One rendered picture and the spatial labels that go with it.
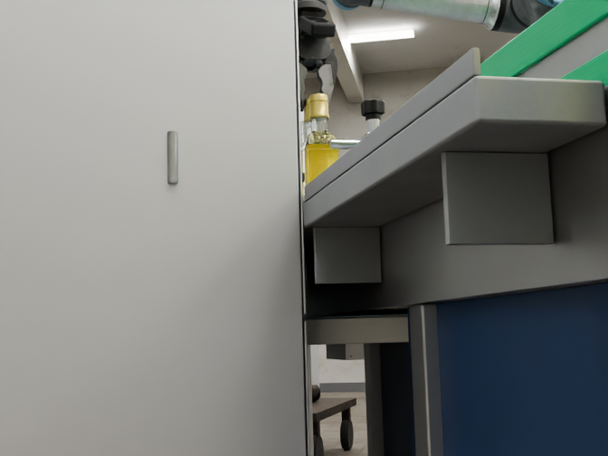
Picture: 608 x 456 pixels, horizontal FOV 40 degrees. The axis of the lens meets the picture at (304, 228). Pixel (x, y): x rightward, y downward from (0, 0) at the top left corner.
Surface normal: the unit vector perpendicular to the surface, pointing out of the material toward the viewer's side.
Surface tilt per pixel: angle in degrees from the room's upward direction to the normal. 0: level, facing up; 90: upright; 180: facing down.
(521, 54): 90
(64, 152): 90
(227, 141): 90
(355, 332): 90
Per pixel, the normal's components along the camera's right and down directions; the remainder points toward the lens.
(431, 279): -0.98, 0.00
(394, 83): -0.17, -0.12
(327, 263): 0.22, -0.13
